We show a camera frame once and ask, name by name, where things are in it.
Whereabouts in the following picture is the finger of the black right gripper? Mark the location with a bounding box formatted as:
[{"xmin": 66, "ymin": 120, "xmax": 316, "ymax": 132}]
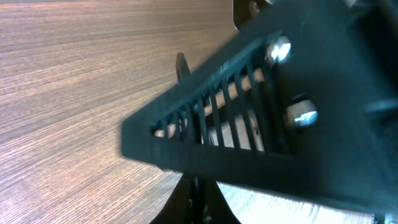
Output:
[{"xmin": 121, "ymin": 1, "xmax": 397, "ymax": 212}]

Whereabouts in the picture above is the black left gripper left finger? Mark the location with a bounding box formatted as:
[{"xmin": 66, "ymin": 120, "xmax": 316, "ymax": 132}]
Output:
[{"xmin": 150, "ymin": 174, "xmax": 192, "ymax": 224}]

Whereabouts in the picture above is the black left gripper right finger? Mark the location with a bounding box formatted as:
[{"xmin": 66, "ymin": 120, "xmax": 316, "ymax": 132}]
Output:
[{"xmin": 203, "ymin": 180, "xmax": 241, "ymax": 224}]

